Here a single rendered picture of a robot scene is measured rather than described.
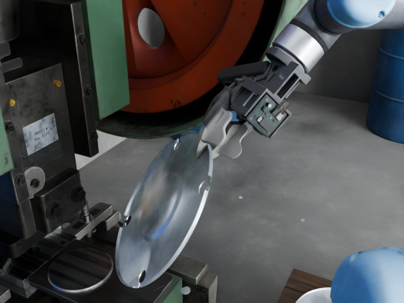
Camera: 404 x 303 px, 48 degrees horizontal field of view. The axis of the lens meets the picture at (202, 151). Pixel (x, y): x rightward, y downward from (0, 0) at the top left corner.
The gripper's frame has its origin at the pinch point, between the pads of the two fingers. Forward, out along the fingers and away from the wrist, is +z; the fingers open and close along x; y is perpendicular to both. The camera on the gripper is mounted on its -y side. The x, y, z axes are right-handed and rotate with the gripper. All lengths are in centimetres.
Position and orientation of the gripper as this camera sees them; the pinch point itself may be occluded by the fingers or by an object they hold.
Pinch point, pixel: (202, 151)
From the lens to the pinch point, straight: 74.6
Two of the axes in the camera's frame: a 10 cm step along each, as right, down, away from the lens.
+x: 6.5, 4.9, 5.9
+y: 4.2, 4.2, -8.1
